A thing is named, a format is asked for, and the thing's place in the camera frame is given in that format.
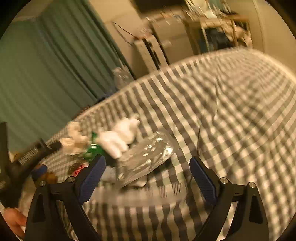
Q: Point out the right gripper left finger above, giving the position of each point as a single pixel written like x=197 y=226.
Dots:
x=44 y=221

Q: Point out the white packet red label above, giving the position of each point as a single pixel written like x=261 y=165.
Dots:
x=76 y=168

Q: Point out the grey mini fridge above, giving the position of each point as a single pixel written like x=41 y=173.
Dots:
x=173 y=38

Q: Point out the large clear water bottle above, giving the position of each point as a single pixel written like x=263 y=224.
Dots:
x=122 y=77

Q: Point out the person's left hand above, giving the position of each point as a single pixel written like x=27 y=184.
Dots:
x=15 y=220

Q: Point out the green curtain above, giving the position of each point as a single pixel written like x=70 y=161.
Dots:
x=52 y=66

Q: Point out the white suitcase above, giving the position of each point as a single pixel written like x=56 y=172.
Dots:
x=151 y=53

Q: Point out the checkered bed sheet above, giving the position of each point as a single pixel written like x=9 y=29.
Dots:
x=235 y=109

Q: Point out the green snack wrapper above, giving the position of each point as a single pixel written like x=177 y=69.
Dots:
x=94 y=149

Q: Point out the white dressing table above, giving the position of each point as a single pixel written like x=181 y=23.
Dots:
x=211 y=34

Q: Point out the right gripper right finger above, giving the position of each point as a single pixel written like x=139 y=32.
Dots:
x=249 y=221

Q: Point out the white crumpled tissue pile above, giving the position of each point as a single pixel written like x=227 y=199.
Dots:
x=76 y=143

